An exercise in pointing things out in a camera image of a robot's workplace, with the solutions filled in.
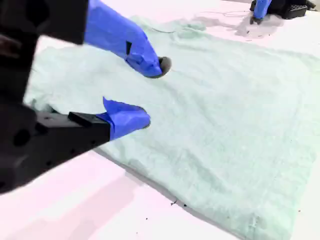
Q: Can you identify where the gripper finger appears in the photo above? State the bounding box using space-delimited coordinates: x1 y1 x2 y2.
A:
49 0 173 79
249 0 273 25
29 96 151 176

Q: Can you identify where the pale green T-shirt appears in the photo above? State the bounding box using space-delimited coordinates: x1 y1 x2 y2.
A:
23 14 320 240

